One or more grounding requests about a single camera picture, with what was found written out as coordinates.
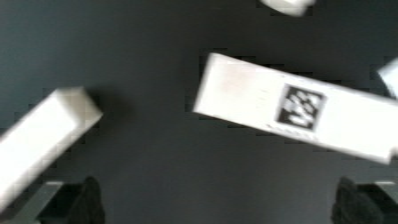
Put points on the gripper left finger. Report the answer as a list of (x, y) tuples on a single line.
[(65, 204)]

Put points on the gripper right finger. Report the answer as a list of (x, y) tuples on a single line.
[(367, 203)]

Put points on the white desk leg front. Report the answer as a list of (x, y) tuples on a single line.
[(301, 108)]

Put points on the white short desk leg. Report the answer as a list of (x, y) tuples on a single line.
[(291, 7)]

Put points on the white desk tabletop tray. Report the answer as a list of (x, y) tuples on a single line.
[(388, 73)]

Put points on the white obstacle wall left piece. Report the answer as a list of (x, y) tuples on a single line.
[(40, 137)]

